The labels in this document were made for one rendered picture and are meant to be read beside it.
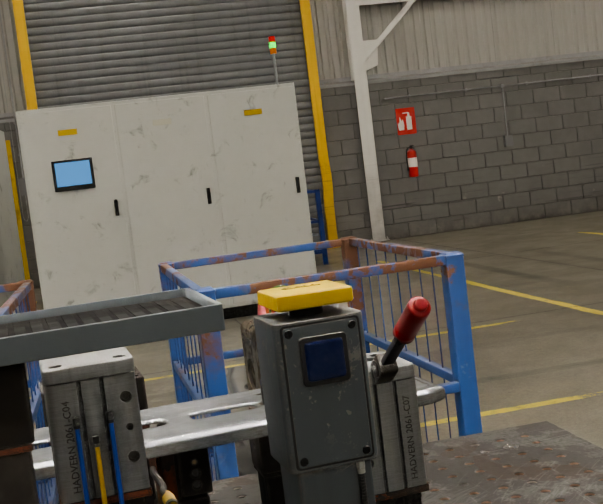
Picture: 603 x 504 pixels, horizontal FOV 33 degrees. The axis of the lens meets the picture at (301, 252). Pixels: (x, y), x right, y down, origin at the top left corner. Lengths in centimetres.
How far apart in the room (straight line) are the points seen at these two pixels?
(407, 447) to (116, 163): 802
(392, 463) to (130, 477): 24
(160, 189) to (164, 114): 65
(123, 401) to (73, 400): 4
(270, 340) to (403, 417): 24
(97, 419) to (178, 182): 808
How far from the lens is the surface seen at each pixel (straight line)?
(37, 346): 68
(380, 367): 92
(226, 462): 294
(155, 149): 893
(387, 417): 95
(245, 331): 133
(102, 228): 890
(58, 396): 88
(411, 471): 97
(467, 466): 184
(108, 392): 89
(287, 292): 76
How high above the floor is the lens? 125
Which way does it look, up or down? 5 degrees down
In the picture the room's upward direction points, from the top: 7 degrees counter-clockwise
